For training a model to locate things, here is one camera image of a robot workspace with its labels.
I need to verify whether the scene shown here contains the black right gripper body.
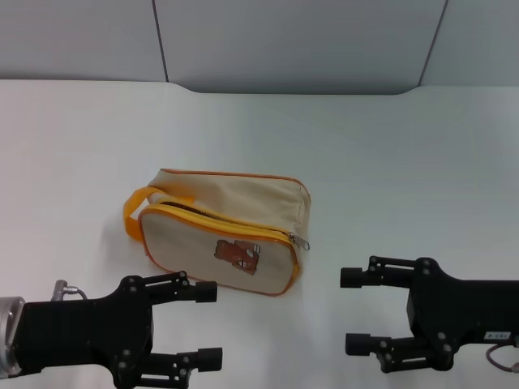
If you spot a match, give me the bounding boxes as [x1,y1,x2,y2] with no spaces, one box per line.
[405,257,519,372]

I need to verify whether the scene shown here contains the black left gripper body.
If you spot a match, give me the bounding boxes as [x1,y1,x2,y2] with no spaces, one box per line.
[11,275,156,389]

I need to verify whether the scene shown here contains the beige bag with orange trim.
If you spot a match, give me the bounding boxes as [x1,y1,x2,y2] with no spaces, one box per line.
[122,168,313,299]

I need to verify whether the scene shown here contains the silver zipper pull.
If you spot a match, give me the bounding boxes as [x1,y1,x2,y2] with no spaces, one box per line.
[286,230,311,252]

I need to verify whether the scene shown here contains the left arm cable with plug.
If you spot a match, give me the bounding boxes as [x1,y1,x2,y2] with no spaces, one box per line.
[54,279,88,301]

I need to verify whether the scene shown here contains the arm cable with plug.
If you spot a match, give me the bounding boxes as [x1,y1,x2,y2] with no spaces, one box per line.
[54,279,88,301]
[485,341,519,376]

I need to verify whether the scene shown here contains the right arm cable with plug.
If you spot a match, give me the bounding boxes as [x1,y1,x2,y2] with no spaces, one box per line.
[485,341,519,376]

